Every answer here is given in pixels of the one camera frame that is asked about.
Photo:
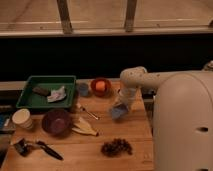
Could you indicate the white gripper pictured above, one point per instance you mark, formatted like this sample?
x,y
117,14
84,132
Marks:
x,y
126,96

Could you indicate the blue sponge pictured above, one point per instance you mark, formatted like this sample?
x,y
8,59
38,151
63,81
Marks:
x,y
118,111

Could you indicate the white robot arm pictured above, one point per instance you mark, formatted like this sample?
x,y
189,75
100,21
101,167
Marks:
x,y
182,116

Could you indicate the red bowl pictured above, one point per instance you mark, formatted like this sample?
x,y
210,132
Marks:
x,y
101,93

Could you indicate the orange fruit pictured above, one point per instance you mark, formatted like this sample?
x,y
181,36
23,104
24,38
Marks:
x,y
100,86

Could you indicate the blue small cup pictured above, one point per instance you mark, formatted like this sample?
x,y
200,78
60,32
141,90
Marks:
x,y
83,89

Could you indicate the bunch of dark grapes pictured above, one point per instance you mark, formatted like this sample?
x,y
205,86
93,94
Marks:
x,y
116,147

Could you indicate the metal fork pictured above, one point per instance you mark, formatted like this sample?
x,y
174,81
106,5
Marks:
x,y
82,108

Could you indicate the banana peel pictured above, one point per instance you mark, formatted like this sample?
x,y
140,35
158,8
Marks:
x,y
84,127

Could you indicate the crumpled white cloth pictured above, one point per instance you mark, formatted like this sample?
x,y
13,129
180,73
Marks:
x,y
57,95

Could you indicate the purple bowl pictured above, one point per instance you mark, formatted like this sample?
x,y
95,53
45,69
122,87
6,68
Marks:
x,y
56,121

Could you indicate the green plastic tray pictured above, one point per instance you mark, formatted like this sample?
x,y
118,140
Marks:
x,y
30,100

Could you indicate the dark brown block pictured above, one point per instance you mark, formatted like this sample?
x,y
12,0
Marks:
x,y
41,91

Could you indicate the white paper cup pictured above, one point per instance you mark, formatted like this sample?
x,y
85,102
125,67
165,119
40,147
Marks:
x,y
23,119

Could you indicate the black handled brush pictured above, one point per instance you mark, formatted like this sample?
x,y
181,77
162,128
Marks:
x,y
23,147

